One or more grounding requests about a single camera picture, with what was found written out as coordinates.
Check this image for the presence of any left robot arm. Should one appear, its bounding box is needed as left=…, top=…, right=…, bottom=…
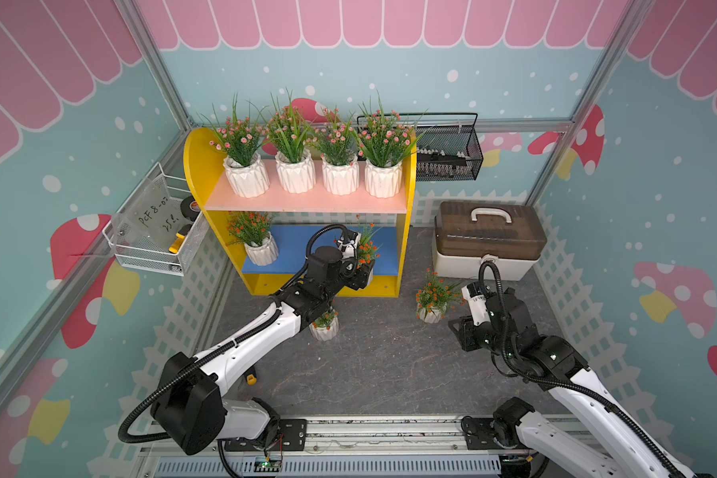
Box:
left=118, top=224, right=370, bottom=455

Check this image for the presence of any metal base rail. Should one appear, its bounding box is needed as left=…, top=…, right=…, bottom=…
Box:
left=136, top=413, right=611, bottom=478

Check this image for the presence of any yellow utility knife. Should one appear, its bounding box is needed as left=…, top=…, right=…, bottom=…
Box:
left=168, top=233, right=185, bottom=254

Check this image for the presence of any red flower pot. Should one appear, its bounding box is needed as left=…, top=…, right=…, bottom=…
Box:
left=227, top=211, right=279, bottom=267
left=415, top=269, right=462, bottom=324
left=353, top=223, right=380, bottom=290
left=309, top=308, right=340, bottom=342

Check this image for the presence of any white wire wall basket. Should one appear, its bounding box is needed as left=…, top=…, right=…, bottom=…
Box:
left=103, top=163, right=209, bottom=276

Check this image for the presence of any pink flower pot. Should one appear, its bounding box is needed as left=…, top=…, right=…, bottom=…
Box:
left=314, top=109, right=360, bottom=196
left=358, top=98, right=419, bottom=199
left=265, top=97, right=316, bottom=194
left=209, top=95, right=270, bottom=198

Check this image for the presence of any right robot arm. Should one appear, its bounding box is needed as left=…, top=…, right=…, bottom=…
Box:
left=448, top=259, right=696, bottom=477

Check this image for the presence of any yellow rack with coloured shelves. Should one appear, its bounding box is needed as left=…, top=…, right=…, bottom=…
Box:
left=182, top=126, right=418, bottom=299

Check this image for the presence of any black tape roll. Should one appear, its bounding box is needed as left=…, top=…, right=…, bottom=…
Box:
left=180, top=195, right=201, bottom=222

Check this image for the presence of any black wire mesh basket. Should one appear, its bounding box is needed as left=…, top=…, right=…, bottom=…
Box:
left=354, top=113, right=483, bottom=181

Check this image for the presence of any brown lidded storage box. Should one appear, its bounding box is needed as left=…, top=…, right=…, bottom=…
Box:
left=432, top=200, right=547, bottom=282

